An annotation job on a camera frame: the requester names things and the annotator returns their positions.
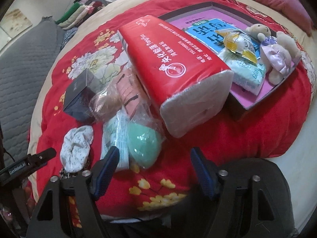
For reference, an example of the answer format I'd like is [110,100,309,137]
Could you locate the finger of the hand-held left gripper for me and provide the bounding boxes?
[25,148,57,173]

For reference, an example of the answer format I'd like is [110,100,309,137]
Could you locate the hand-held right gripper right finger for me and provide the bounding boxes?
[190,147,296,238]

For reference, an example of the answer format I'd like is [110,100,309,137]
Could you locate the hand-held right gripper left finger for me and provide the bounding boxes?
[26,146,120,238]

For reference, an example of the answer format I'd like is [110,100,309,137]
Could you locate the white speckled scrunchie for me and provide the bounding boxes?
[60,126,95,173]

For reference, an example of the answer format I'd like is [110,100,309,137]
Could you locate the green white tissue packet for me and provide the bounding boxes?
[220,48,267,95]
[100,109,135,172]

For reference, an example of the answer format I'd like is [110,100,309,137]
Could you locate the green egg sponge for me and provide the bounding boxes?
[127,121,163,168]

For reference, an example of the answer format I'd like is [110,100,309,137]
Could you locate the grey tray box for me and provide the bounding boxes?
[157,1,303,122]

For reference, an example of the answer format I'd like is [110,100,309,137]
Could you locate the pink striped fabric pack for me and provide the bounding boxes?
[116,68,144,117]

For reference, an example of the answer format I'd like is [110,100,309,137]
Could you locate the yellow white snack packet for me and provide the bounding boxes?
[223,28,259,63]

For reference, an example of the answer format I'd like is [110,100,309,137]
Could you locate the teddy bear pink dress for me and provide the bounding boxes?
[260,31,302,85]

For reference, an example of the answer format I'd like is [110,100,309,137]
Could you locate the teddy bear purple dress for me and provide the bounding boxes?
[245,23,276,53]

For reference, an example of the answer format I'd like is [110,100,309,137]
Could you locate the red floral blanket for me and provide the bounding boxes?
[27,0,313,219]

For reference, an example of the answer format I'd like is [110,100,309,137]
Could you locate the person's dark clothing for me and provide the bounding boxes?
[99,157,297,238]

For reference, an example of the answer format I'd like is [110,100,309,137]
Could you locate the dark small box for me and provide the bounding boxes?
[62,68,105,123]

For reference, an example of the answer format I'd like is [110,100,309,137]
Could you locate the grey quilted cover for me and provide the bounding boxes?
[0,20,65,159]

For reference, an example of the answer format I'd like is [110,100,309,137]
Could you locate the red tissue pack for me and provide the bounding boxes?
[117,15,235,139]

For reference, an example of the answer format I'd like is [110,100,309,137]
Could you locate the dark floral cloth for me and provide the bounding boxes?
[62,26,80,45]

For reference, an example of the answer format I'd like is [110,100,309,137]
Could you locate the stack of folded clothes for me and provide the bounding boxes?
[56,0,110,29]

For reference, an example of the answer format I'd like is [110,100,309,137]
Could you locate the pink book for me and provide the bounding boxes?
[171,7,278,110]

